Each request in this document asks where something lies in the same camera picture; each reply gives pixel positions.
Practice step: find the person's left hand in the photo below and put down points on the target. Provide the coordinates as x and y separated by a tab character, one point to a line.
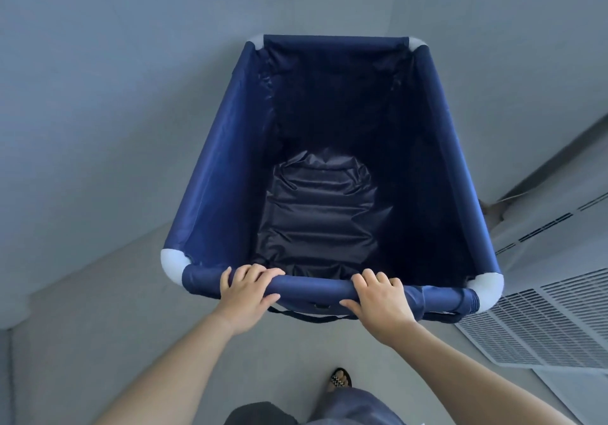
244	301

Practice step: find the person's right hand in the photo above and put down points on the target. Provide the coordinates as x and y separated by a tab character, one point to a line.
382	308

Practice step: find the person's right thumb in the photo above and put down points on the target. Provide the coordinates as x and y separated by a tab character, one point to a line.
350	306

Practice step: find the person's right little finger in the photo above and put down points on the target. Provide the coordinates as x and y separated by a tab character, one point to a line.
399	289

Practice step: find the person's left thumb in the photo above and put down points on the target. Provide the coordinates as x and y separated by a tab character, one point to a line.
270	300

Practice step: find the person's left middle finger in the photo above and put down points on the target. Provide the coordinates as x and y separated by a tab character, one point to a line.
256	273

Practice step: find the person's right middle finger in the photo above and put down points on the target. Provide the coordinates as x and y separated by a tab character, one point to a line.
371	279

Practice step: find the person's left little finger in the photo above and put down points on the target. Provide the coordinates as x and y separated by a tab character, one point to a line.
225	278

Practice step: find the navy blue fabric laundry hamper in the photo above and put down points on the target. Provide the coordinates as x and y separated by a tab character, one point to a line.
327	178

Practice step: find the person's right forearm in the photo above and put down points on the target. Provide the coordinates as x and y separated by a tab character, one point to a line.
470	382

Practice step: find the person's left forearm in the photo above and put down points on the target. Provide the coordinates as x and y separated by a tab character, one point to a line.
171	372

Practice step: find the black patterned sandal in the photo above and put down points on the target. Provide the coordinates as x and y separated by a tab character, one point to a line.
340	379

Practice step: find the person's dark trousers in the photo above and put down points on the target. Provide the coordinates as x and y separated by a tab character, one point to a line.
323	408

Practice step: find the white air conditioner unit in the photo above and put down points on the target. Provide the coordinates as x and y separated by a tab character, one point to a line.
546	287

